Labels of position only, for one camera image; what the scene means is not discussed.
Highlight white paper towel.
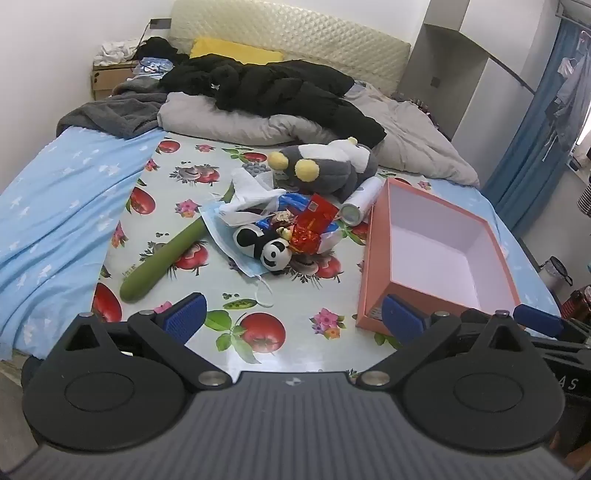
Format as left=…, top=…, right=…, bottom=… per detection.
left=217, top=167, right=287, bottom=227

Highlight blue printed packet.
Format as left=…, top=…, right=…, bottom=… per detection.
left=134, top=56, right=174, bottom=77

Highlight blue face mask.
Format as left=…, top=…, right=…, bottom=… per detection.
left=201, top=203, right=278, bottom=308

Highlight white crumpled cloth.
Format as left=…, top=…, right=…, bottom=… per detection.
left=95, top=41, right=141, bottom=65

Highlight blue curtain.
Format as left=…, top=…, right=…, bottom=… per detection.
left=480, top=18, right=578, bottom=241

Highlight panda plush toy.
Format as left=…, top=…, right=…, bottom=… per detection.
left=232, top=224, right=294, bottom=275

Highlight white spray can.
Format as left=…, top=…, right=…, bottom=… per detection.
left=339, top=178, right=384, bottom=227

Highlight black garment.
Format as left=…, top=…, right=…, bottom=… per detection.
left=136, top=37, right=190, bottom=65

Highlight red foil candy wrapper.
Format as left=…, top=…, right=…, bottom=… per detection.
left=288, top=228, right=321, bottom=256

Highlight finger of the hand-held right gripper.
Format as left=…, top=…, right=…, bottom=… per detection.
left=514, top=304, right=565, bottom=339

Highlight hanging clothes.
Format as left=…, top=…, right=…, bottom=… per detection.
left=545, top=41, right=591, bottom=158

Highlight yellow pillow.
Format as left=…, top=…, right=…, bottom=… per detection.
left=189, top=38, right=284, bottom=64

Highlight red blue snack packet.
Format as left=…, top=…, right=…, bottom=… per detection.
left=259, top=191, right=345, bottom=252

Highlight fruit print plastic tablecloth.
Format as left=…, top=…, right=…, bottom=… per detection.
left=90, top=131, right=444, bottom=376

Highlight black puffer jacket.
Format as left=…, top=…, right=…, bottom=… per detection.
left=159, top=53, right=387, bottom=146

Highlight light grey duvet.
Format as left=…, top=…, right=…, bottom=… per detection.
left=157, top=83, right=481, bottom=188

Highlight white wardrobe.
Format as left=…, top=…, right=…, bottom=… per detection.
left=399, top=22, right=541, bottom=185

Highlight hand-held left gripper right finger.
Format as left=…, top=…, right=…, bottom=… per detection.
left=358, top=294, right=546, bottom=391

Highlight pink cardboard box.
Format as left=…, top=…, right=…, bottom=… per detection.
left=355, top=178, right=522, bottom=333

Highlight grey penguin plush toy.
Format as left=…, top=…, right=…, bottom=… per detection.
left=268, top=136, right=379, bottom=204

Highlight red shiny wrapper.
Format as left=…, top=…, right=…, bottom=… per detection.
left=295, top=194, right=338, bottom=236

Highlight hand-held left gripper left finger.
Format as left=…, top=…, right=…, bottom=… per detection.
left=44, top=292, right=233, bottom=393

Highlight dark grey fleece blanket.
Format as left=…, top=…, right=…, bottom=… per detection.
left=55, top=78, right=169, bottom=139

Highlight green plush cucumber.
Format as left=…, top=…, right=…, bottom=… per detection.
left=119, top=180, right=236, bottom=305

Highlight brown cardboard box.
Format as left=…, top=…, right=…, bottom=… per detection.
left=90, top=62, right=139, bottom=101

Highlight cream quilted headboard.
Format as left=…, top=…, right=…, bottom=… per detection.
left=168, top=0, right=411, bottom=93

